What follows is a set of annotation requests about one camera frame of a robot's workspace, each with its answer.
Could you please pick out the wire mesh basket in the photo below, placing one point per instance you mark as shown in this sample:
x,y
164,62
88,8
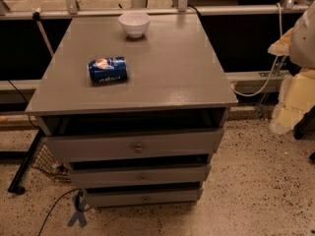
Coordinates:
x,y
44,162

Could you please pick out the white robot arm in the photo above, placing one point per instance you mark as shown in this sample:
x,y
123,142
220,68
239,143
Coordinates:
x,y
302,45

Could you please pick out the blue tape cross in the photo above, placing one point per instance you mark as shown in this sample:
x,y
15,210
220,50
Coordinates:
x,y
79,215

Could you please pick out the grey metal rail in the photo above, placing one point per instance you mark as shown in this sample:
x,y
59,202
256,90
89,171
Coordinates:
x,y
250,82

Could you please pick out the black metal frame leg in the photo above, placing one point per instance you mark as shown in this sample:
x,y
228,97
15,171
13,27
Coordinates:
x,y
15,187

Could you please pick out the thin metal stand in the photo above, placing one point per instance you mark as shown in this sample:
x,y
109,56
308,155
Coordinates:
x,y
260,108

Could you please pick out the grey middle drawer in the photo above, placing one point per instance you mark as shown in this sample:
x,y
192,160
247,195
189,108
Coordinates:
x,y
137,176

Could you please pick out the white bowl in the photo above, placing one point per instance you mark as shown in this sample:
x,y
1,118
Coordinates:
x,y
135,24

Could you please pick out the grey drawer cabinet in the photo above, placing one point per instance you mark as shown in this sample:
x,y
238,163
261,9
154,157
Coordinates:
x,y
175,84

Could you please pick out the wooden stick with black tip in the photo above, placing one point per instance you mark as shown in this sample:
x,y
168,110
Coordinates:
x,y
36,17

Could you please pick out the grey drawer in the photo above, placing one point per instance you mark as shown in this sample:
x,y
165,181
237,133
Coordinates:
x,y
137,176
118,146
144,197

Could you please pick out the grey bottom drawer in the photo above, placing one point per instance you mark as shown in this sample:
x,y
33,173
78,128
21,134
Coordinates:
x,y
144,197

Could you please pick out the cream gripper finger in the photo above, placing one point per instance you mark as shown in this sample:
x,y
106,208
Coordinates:
x,y
297,97
281,46

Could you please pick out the grey top drawer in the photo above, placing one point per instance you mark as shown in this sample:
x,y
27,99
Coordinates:
x,y
118,146

